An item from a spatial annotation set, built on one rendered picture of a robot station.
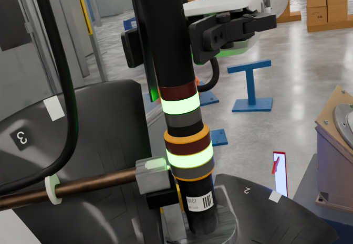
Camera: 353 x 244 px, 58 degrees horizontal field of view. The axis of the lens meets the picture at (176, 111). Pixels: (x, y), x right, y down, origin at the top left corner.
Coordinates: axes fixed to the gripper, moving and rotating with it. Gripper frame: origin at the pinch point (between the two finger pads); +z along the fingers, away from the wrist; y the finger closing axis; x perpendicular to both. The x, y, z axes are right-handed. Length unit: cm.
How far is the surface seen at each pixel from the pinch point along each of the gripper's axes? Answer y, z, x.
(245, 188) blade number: 3.6, -22.8, -32.5
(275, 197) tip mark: -1.5, -23.8, -34.1
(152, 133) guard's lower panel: 70, -85, -58
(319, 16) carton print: 67, -742, -118
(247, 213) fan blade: 1.4, -16.6, -32.5
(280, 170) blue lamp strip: -0.2, -34.3, -35.5
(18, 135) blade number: 21.4, 3.3, -8.8
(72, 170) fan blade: 14.8, 2.6, -13.3
